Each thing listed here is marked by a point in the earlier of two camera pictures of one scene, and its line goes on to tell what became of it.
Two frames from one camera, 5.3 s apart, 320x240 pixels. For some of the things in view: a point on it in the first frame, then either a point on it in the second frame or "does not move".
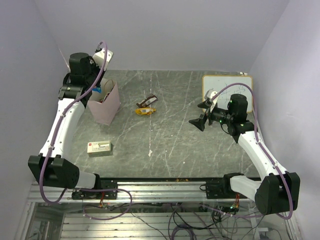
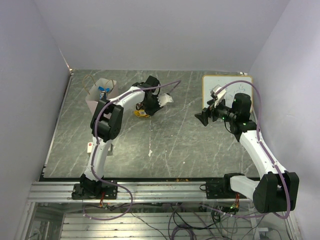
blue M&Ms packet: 98,89 -> 103,94
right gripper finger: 203,105 -> 210,102
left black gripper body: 95,70 -> 152,106
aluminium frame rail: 136,191 does not move
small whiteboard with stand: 226,85 does not move
